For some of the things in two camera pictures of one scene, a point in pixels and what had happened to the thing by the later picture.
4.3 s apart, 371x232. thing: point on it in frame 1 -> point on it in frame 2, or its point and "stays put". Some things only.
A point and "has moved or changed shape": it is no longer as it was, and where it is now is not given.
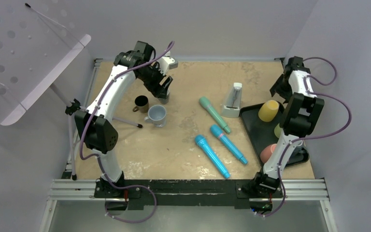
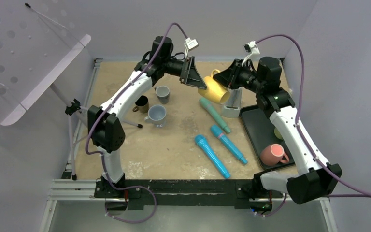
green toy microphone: [205, 102] stays put
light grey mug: [157, 115] stays put
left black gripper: [156, 88] -> [193, 79]
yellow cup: [268, 111] has moved or changed shape
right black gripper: [276, 88] -> [229, 78]
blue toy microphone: [201, 140] stays put
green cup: [277, 130] stays put
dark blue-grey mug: [164, 97] stays put
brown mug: [142, 104] stays put
